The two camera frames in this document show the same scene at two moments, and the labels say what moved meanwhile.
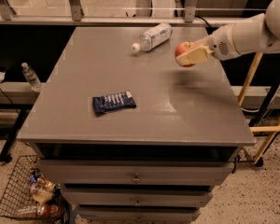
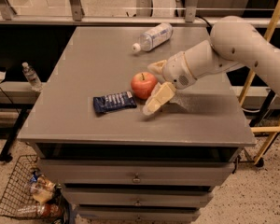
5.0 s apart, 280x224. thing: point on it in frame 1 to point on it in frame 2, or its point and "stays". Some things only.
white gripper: (220, 44) to (176, 68)
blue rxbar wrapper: (104, 104) stays
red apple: (184, 48) to (143, 84)
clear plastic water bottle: (153, 37) stays
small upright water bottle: (32, 77) stays
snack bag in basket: (41, 188) stays
